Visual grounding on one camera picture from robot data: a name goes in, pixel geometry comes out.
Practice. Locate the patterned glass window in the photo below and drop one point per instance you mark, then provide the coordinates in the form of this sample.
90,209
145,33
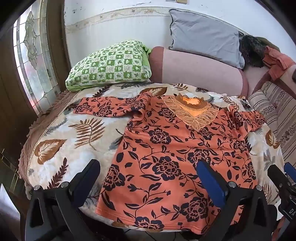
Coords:
34,58

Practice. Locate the grey pillow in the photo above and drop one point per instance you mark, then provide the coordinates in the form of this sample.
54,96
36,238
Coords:
203,34

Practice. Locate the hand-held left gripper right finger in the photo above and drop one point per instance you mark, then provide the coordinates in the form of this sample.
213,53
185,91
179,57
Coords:
211,183

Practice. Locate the pink bed sheet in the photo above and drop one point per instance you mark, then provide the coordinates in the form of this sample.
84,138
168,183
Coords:
254,74

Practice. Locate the orange floral shirt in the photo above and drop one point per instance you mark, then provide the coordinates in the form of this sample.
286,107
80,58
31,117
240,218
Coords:
161,150

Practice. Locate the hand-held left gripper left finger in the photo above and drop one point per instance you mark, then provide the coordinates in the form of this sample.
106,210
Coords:
89,176

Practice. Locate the striped quilt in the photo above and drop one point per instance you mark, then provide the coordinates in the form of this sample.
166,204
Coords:
277,109

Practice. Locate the pile of dark and orange clothes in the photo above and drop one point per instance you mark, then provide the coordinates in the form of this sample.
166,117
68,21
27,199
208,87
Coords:
252,51

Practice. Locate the small tan wall plaque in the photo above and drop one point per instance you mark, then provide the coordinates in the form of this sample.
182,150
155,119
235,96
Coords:
182,1

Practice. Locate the orange cloth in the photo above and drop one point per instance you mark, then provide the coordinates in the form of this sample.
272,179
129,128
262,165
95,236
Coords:
277,62

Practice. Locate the green checked pillow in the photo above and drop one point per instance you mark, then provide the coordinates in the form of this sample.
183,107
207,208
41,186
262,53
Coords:
108,67

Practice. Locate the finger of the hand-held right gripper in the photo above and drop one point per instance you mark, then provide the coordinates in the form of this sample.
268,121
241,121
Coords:
291,170
277,179

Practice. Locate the leaf print blanket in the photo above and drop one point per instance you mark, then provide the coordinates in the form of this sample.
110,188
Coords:
69,143

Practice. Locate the pink bolster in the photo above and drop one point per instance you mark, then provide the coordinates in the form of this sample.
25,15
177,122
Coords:
196,69

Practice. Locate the brown crochet bedspread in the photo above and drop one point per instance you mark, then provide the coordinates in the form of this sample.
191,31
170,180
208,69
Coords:
25,150

